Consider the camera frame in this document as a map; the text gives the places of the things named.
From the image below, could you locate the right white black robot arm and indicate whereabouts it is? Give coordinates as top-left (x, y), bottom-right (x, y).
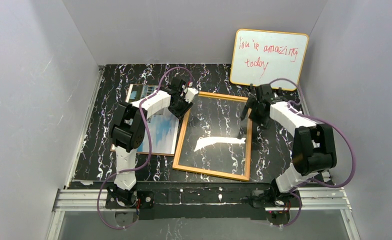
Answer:
top-left (240, 84), bottom-right (337, 202)

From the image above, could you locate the yellow wooden picture frame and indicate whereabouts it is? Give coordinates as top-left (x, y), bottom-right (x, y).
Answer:
top-left (172, 91), bottom-right (253, 182)

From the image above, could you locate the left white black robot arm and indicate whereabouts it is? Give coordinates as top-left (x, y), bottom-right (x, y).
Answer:
top-left (109, 78), bottom-right (200, 194)

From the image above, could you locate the purple cable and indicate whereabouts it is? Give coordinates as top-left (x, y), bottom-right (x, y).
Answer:
top-left (268, 78), bottom-right (357, 228)
top-left (96, 66), bottom-right (194, 231)

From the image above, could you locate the whiteboard with red writing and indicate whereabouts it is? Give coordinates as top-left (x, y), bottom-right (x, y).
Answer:
top-left (229, 28), bottom-right (309, 91)

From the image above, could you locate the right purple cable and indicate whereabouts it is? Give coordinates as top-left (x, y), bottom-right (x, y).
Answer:
top-left (268, 78), bottom-right (357, 228)

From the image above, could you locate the building and sky photo board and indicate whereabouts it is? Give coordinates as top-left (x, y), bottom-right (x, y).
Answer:
top-left (109, 84), bottom-right (179, 156)

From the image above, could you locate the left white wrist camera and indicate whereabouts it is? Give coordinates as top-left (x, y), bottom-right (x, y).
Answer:
top-left (184, 87), bottom-right (200, 103)

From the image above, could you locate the aluminium rail with black bases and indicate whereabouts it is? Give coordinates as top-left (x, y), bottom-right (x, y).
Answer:
top-left (53, 181), bottom-right (351, 220)

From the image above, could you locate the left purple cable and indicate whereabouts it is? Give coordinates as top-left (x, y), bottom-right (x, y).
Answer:
top-left (96, 66), bottom-right (194, 231)

